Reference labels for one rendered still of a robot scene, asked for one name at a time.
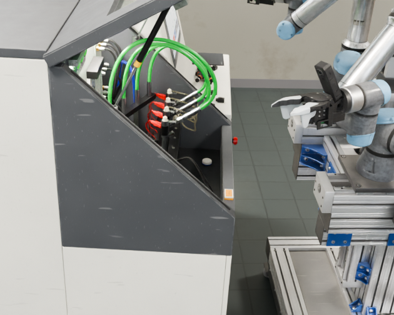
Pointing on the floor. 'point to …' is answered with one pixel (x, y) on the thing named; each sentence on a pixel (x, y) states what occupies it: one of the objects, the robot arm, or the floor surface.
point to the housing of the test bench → (22, 160)
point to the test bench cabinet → (144, 282)
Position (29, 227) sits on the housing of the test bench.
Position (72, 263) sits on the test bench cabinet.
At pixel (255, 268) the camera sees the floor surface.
